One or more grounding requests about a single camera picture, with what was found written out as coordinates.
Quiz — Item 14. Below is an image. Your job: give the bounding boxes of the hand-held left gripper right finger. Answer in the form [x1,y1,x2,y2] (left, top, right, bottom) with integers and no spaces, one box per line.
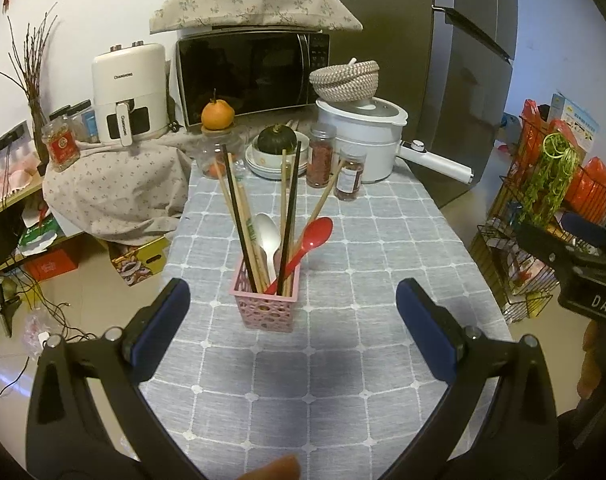
[378,278,560,480]

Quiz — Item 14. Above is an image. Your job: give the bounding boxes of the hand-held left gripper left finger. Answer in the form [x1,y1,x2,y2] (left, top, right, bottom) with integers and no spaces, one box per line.
[25,277,204,480]

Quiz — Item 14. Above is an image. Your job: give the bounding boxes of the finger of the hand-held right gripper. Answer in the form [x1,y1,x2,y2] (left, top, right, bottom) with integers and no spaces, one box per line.
[562,213,606,261]
[516,223,586,274]

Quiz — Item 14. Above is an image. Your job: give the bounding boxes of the pink plastic utensil basket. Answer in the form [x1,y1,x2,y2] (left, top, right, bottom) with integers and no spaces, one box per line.
[231,254,302,334]

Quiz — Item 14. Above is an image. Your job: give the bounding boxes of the bunch of chopsticks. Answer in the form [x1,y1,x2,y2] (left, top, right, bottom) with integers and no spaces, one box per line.
[216,143,348,297]

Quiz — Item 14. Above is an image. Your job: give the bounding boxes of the red plastic spoon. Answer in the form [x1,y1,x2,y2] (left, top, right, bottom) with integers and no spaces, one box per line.
[263,216,334,295]

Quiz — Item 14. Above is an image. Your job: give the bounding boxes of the white plastic spoon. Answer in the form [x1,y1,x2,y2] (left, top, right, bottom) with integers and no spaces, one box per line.
[255,213,282,282]

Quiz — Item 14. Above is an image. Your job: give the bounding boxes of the person's right hand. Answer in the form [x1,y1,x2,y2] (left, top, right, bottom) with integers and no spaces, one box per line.
[577,320,604,397]

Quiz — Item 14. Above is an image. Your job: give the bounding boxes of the person's left hand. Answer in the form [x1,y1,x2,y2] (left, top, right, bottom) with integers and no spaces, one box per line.
[240,456,302,480]

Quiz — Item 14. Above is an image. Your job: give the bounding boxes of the orange plastic bag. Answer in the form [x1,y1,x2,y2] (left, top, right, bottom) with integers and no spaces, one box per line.
[564,156,606,212]
[519,99,542,158]

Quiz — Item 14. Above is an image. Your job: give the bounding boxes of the bunch of green vegetables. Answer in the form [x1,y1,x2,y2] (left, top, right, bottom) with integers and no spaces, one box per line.
[519,131,582,227]

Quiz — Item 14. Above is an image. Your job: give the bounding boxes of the printed cardboard box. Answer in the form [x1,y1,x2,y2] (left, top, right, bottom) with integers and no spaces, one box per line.
[110,236,172,288]

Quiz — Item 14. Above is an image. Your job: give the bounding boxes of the grey checked tablecloth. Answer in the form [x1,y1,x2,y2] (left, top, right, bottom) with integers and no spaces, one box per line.
[137,159,514,480]

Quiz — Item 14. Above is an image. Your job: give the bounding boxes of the blue and white box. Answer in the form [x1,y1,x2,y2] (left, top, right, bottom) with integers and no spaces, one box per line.
[550,92,600,154]

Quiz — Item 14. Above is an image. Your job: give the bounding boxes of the clear plastic bag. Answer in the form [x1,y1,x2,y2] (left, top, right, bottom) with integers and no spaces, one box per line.
[25,311,54,357]

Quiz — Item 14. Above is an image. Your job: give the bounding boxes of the red box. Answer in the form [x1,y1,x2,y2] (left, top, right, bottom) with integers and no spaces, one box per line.
[25,249,80,283]

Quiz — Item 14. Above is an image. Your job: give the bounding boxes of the green and white package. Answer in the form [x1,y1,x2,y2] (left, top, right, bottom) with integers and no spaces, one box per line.
[17,214,60,254]

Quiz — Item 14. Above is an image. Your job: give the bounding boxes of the floral cabinet cloth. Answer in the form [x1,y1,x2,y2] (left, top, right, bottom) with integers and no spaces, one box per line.
[42,129,194,247]

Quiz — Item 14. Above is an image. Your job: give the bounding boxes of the black tripods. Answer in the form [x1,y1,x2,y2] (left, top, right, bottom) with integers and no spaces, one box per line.
[0,279,22,339]

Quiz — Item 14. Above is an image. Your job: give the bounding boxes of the short labelled spice jar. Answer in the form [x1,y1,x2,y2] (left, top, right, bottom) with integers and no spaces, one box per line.
[334,148,368,202]

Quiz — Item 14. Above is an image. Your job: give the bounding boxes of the clear glass jar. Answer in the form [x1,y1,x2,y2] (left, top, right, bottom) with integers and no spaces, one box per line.
[197,126,249,180]

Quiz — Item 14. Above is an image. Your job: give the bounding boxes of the tall red spice jar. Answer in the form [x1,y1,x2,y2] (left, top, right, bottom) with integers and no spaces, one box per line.
[306,123,338,189]

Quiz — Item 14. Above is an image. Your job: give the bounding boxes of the wooden shelf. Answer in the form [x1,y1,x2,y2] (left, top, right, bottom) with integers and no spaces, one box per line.
[0,175,86,283]

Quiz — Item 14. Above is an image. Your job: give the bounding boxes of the white electric cooking pot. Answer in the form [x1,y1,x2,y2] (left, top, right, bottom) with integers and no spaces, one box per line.
[316,97,476,185]

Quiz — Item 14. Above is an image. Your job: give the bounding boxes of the stack of white bowls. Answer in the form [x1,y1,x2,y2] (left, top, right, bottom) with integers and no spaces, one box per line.
[245,132,312,181]

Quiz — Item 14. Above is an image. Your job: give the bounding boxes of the red label jar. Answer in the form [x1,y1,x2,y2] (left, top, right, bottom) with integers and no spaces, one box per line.
[41,120,79,172]

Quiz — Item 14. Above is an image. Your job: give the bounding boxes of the green pumpkin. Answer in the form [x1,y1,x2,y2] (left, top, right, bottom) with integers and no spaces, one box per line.
[256,124,299,155]

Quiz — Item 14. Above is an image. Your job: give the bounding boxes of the clear storage containers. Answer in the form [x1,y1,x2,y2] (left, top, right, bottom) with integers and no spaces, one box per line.
[50,99,96,144]

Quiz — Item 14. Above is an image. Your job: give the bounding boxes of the large orange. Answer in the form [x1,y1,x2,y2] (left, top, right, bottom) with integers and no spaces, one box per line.
[201,88,235,131]

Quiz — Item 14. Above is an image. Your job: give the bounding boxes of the black power strip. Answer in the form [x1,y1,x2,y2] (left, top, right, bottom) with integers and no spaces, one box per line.
[0,121,32,157]

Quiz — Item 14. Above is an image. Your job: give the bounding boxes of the white air fryer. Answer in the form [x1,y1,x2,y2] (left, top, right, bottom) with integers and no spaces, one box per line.
[91,41,169,147]

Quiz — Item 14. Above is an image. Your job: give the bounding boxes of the grey refrigerator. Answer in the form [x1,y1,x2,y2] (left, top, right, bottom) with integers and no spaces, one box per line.
[323,0,517,209]

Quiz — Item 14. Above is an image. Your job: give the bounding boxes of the black microwave oven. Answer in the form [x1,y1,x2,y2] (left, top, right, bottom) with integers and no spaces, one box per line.
[175,31,332,129]

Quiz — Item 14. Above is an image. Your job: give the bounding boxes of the dried branches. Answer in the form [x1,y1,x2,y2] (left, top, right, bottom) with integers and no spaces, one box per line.
[0,1,60,128]

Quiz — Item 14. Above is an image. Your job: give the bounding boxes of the floral microwave cover cloth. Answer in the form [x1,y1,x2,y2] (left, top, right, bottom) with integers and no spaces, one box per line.
[149,0,364,35]

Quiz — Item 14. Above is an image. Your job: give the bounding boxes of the black wire rack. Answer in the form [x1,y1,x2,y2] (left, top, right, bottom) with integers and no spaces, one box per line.
[477,114,606,324]

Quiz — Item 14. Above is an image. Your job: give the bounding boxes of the black floor cables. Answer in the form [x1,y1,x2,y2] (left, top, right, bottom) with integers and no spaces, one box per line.
[0,262,104,398]

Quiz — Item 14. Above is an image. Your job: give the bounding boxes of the woven rope basket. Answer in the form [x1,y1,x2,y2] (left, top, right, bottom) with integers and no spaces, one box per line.
[309,58,380,103]

